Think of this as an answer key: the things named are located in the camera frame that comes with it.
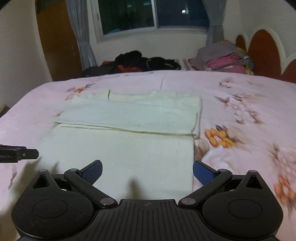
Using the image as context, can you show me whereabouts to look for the cream white knit sweater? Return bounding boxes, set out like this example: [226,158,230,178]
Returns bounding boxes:
[38,90,202,200]

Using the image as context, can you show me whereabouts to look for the stack of folded clothes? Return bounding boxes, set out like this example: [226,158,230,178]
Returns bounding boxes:
[185,40,253,75]

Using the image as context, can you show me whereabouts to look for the pile of black clothes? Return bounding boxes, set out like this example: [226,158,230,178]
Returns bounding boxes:
[81,50,181,78]

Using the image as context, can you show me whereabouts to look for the wooden side cabinet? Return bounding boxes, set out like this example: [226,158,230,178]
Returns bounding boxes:
[0,104,10,118]

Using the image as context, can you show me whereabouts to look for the pink floral bed sheet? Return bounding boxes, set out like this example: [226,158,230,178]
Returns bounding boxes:
[1,71,295,240]

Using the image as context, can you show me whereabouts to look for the brown wooden door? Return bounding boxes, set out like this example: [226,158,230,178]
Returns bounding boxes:
[35,1,82,81]

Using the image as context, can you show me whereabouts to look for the red white scalloped headboard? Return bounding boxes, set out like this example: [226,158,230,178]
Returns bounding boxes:
[235,26,295,83]

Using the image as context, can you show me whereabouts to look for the left grey curtain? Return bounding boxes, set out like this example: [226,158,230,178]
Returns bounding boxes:
[66,0,97,70]

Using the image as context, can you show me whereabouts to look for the grey curtain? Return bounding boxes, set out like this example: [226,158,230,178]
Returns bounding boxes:
[66,0,97,70]
[202,0,227,45]

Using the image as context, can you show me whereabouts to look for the white framed window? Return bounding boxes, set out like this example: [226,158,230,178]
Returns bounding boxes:
[90,0,209,42]

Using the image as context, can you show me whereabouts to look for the right grey curtain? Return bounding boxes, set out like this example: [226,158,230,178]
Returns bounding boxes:
[202,0,227,45]

